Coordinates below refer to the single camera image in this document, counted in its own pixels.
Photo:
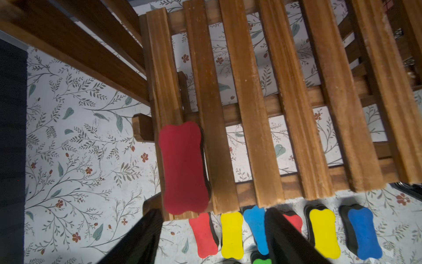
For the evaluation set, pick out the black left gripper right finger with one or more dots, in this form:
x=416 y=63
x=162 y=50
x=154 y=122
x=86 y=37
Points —
x=286 y=244

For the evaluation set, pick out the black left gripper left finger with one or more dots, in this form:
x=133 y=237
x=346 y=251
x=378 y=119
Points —
x=140 y=244

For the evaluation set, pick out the blue eraser top shelf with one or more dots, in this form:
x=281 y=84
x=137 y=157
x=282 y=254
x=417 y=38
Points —
x=255 y=218

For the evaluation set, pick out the yellow eraser top shelf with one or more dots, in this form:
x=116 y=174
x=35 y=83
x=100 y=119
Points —
x=232 y=243

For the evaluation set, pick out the red eraser top shelf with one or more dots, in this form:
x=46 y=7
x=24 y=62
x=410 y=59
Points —
x=205 y=236

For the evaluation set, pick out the red eraser shelf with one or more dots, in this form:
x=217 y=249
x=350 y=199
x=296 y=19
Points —
x=205 y=236
x=186 y=188

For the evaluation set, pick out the wooden two-tier shelf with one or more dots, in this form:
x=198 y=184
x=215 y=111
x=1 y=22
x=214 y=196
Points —
x=232 y=66

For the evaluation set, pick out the green eraser shelf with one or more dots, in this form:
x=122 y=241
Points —
x=258 y=258

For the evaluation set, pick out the black stapler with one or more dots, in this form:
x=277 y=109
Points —
x=413 y=190

